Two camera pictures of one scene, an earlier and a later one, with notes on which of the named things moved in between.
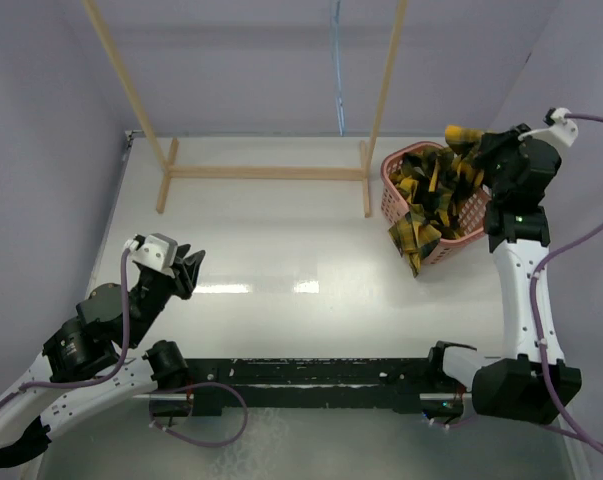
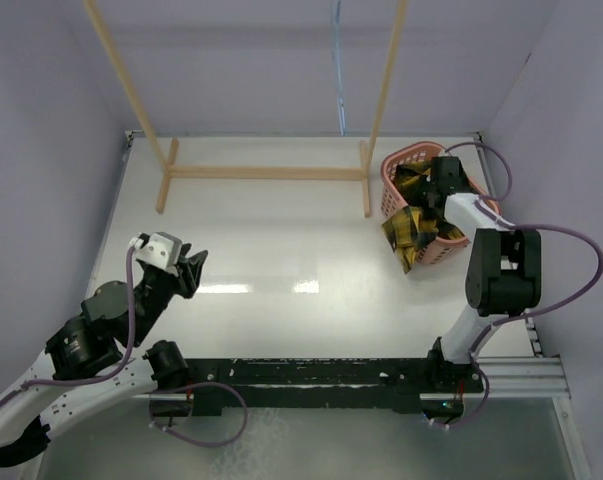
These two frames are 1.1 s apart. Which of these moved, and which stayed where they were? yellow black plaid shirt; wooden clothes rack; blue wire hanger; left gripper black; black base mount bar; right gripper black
Moved: right gripper black; yellow black plaid shirt
Stayed: left gripper black; black base mount bar; blue wire hanger; wooden clothes rack
